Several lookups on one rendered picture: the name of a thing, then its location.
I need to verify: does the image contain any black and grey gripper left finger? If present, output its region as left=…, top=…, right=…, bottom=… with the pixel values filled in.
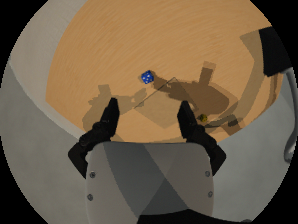
left=68, top=98, right=120, bottom=179

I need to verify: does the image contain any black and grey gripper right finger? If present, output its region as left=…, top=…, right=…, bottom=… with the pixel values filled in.
left=177, top=100, right=226, bottom=176

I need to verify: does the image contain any blue die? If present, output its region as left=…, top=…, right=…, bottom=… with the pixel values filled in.
left=141, top=70, right=154, bottom=84

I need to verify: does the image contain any yellow die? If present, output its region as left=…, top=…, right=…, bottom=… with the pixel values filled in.
left=200, top=114, right=208, bottom=122

